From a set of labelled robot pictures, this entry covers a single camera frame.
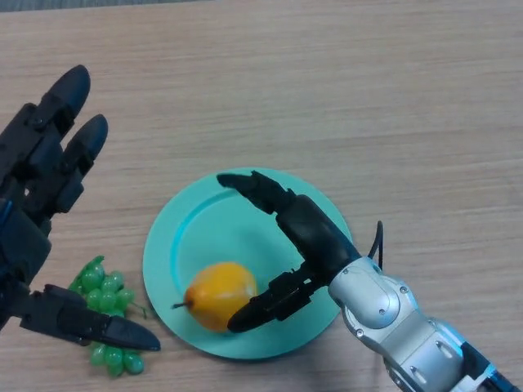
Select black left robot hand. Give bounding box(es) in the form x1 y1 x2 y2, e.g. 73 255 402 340
0 64 162 352

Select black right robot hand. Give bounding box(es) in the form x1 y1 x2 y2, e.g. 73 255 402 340
216 170 363 334

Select yellow pear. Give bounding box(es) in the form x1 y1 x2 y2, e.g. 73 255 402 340
171 261 259 334

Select green round plate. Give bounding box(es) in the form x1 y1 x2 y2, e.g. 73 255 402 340
141 167 355 361

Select green grape bunch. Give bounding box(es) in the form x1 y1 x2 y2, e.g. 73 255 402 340
67 255 149 377

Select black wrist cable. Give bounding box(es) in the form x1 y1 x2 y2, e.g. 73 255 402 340
364 220 386 271

